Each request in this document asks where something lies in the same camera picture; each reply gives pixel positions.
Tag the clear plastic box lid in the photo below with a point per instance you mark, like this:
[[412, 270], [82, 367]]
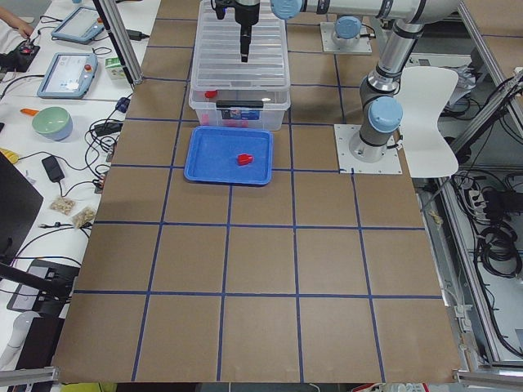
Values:
[[222, 62]]

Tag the aluminium frame post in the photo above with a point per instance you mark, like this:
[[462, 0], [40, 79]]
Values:
[[113, 23]]

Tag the green bowl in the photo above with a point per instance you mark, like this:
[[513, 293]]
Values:
[[54, 123]]

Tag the blue plastic tray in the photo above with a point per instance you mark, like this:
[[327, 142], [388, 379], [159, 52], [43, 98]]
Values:
[[212, 154]]

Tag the clear plastic storage box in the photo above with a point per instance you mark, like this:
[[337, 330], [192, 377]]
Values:
[[270, 117]]

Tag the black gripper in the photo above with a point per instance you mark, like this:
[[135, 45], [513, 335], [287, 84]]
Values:
[[246, 18]]

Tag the green white carton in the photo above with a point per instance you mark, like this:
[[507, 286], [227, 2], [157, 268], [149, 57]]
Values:
[[114, 68]]

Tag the blue teach pendant near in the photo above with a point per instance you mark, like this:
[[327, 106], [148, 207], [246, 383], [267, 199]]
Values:
[[69, 76]]

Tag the white chair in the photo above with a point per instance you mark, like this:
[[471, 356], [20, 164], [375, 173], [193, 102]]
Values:
[[424, 92]]

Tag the red block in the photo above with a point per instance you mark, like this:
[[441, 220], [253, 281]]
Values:
[[244, 159]]

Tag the blue teach pendant far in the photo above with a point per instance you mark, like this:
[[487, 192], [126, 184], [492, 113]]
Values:
[[82, 26]]

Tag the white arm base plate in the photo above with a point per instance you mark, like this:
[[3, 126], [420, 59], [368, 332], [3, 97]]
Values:
[[356, 157], [359, 45]]

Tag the black power adapter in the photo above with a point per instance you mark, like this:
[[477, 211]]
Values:
[[53, 169]]

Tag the black box latch handle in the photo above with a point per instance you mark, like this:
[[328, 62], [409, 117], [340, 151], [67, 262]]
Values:
[[229, 104]]

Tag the blue teach pendant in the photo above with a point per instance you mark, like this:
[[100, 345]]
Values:
[[69, 76], [82, 26]]

